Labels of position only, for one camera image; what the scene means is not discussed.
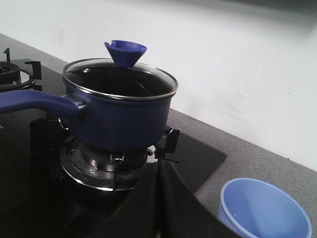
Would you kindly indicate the black round gas burner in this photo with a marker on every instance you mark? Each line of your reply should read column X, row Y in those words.
column 104, row 164

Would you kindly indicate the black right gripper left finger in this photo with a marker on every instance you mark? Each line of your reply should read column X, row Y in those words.
column 136, row 216

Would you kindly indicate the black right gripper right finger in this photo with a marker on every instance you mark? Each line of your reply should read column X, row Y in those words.
column 182, row 215

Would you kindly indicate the black glass gas cooktop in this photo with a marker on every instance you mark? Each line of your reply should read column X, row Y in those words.
column 65, row 209

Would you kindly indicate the dark blue saucepan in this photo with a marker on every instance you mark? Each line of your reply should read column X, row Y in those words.
column 104, row 123

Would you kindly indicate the light blue ribbed cup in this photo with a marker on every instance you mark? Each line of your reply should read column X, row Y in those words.
column 253, row 208

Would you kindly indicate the black metal pot support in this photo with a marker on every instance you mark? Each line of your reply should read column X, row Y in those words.
column 50, row 147

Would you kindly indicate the glass lid with blue knob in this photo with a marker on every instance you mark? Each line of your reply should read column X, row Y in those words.
column 120, row 77

